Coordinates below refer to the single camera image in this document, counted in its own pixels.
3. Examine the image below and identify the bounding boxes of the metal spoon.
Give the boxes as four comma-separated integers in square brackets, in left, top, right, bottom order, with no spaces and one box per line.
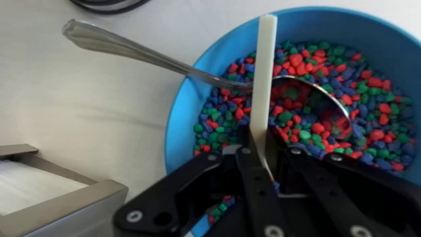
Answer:
[62,20,353,140]

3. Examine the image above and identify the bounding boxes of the steel napkin holder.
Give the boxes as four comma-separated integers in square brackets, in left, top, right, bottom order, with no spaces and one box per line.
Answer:
[0,144,128,237]

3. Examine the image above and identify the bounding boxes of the white plastic spoon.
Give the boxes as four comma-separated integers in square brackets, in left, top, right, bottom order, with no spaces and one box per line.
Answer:
[250,15,278,175]

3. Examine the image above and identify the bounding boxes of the colourful gravel in bowl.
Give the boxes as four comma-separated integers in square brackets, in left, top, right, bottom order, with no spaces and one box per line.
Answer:
[192,40,417,174]

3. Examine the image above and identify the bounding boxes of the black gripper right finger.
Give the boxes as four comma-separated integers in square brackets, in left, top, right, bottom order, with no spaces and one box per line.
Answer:
[281,148,421,237]

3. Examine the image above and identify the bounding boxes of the blue bowl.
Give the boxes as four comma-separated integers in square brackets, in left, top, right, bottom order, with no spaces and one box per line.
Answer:
[165,7,421,183]

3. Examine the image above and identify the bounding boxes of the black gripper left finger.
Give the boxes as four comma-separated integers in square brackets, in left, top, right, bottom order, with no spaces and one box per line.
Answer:
[114,146,246,237]

